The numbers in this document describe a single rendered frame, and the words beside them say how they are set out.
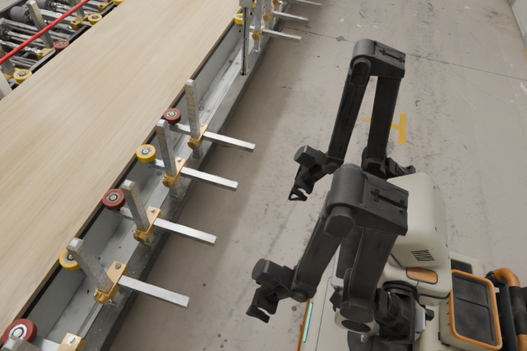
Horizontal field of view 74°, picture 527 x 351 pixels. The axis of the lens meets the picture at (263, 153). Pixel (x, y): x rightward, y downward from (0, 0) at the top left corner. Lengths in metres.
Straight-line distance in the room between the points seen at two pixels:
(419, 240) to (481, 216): 2.11
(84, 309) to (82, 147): 0.65
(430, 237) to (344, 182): 0.37
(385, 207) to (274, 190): 1.98
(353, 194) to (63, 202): 1.19
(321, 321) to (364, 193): 1.37
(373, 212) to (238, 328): 1.65
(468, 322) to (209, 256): 1.43
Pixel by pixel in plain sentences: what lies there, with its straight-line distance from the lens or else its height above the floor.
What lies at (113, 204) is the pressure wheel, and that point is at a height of 0.91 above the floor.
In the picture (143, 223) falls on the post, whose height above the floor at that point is 0.88.
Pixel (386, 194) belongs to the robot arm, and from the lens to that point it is 0.60.
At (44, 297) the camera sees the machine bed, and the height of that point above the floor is 0.79.
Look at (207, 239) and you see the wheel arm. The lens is 1.41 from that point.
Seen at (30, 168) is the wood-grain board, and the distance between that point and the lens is 1.69.
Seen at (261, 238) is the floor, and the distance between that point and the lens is 2.33.
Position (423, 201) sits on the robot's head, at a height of 1.39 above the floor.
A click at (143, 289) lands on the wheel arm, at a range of 1.35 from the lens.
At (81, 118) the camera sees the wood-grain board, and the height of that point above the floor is 0.90.
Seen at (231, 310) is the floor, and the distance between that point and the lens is 2.16.
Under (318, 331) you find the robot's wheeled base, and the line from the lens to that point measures 1.89.
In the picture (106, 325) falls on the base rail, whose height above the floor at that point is 0.70.
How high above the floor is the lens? 2.07
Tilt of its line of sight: 49 degrees down
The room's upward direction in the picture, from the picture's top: 6 degrees clockwise
